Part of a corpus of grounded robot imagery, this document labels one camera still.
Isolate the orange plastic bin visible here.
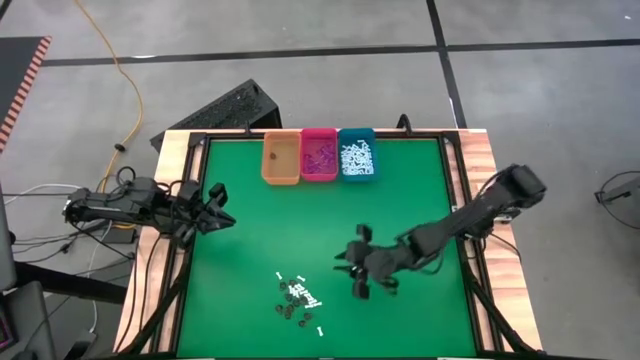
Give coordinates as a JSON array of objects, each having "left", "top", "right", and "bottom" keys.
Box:
[{"left": 261, "top": 131, "right": 303, "bottom": 186}]

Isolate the black mat orange striped edge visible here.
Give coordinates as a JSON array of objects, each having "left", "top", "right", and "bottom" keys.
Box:
[{"left": 0, "top": 35, "right": 53, "bottom": 151}]

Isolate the black mesh computer case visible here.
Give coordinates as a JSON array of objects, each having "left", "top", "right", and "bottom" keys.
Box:
[{"left": 149, "top": 78, "right": 284, "bottom": 151}]

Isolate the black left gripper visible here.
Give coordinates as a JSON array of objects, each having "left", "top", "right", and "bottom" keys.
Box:
[{"left": 177, "top": 180, "right": 237, "bottom": 246}]

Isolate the pink plastic bin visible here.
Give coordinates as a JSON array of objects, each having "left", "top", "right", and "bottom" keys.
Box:
[{"left": 300, "top": 128, "right": 340, "bottom": 183}]

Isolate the grey equipment cabinet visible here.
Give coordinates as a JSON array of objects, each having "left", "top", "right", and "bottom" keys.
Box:
[{"left": 0, "top": 184, "right": 59, "bottom": 360}]

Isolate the yellow extension cable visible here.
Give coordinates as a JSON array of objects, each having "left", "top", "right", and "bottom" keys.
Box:
[{"left": 73, "top": 0, "right": 145, "bottom": 194}]

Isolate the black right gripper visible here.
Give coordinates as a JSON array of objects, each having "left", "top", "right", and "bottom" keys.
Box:
[{"left": 333, "top": 223, "right": 401, "bottom": 301}]

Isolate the blue plastic bin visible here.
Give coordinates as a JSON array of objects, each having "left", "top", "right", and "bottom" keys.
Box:
[{"left": 338, "top": 128, "right": 378, "bottom": 182}]

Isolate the white cable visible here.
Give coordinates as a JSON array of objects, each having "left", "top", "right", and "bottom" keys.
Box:
[{"left": 87, "top": 224, "right": 114, "bottom": 334}]

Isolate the wooden table border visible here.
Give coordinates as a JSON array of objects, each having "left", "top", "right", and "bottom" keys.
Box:
[{"left": 113, "top": 128, "right": 544, "bottom": 359}]

